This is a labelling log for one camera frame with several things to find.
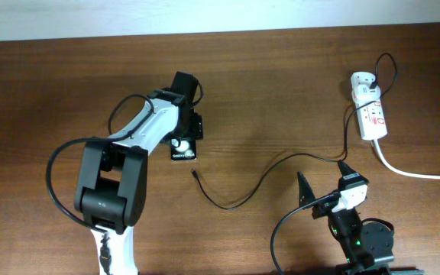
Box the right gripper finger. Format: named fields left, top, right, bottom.
left=337, top=160, right=368, bottom=190
left=297, top=171, right=315, bottom=208

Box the black smartphone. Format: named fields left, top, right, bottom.
left=170, top=140, right=197, bottom=161

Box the black charger cable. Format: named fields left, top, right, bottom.
left=190, top=52, right=398, bottom=211

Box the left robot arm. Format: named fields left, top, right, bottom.
left=74, top=72, right=203, bottom=274

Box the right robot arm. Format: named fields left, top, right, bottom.
left=297, top=160, right=424, bottom=275

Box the white charger plug adapter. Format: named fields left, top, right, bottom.
left=352, top=84, right=381, bottom=104

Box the white power strip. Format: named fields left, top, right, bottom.
left=351, top=72, right=387, bottom=141

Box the white power strip cord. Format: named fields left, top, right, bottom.
left=371, top=138, right=440, bottom=183

